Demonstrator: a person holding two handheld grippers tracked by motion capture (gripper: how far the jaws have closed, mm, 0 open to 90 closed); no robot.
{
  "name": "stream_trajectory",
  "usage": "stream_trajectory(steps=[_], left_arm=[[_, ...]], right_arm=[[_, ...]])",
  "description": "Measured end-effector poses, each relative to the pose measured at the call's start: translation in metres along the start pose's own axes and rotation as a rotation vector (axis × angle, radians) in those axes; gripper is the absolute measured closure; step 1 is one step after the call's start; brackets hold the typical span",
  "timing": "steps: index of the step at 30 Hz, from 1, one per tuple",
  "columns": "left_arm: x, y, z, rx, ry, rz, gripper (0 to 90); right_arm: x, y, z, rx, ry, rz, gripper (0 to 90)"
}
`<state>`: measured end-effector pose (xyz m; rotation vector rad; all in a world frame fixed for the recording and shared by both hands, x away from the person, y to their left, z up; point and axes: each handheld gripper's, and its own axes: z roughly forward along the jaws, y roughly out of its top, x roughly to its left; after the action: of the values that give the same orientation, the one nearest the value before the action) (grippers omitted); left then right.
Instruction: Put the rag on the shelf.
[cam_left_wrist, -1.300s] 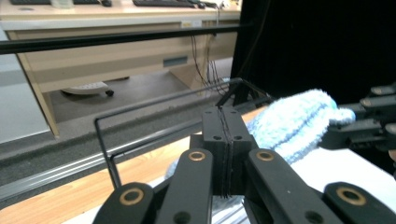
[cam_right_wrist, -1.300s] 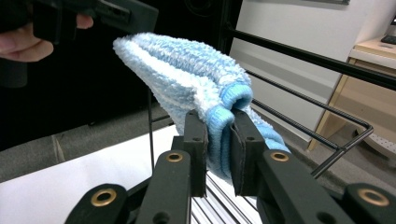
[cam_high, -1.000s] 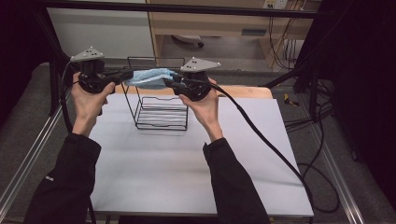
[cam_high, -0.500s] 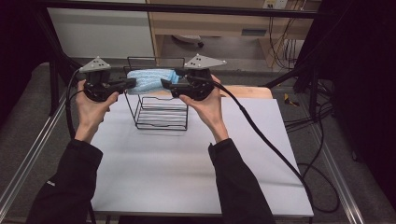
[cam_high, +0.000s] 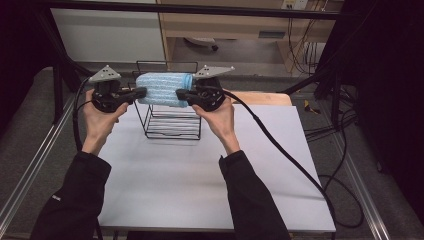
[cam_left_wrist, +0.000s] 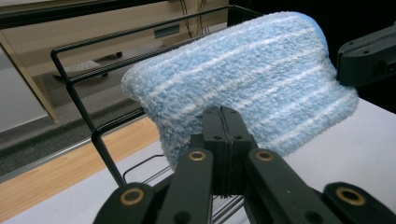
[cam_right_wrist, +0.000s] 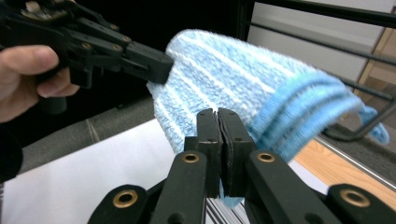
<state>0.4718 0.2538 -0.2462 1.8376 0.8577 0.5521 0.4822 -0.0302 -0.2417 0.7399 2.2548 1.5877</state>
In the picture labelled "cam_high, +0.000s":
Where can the light blue towel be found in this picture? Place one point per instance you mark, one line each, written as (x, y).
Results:
(163, 89)

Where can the wooden board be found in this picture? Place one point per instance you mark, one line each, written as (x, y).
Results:
(266, 99)

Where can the white cabinet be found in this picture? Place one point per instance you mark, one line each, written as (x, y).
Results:
(106, 33)

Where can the black frame bar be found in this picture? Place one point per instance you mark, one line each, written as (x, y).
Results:
(200, 11)

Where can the yellow and black object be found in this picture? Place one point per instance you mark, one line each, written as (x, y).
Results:
(311, 107)

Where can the aluminium rail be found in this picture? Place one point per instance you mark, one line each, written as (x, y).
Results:
(363, 193)
(33, 166)

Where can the white power outlet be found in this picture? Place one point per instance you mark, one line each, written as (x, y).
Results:
(295, 4)

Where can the black metal stand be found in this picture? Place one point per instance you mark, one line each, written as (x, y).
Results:
(336, 93)
(57, 90)

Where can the person's left hand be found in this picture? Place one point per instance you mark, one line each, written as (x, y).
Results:
(98, 125)

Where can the wooden desk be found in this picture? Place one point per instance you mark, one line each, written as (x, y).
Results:
(233, 28)

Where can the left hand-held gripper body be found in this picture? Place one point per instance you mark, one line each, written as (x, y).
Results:
(106, 98)

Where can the office chair base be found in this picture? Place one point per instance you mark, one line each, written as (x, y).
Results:
(200, 41)

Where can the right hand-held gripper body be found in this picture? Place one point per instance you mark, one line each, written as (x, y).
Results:
(208, 96)

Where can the person's right hand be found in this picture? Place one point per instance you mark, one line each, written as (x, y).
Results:
(221, 123)

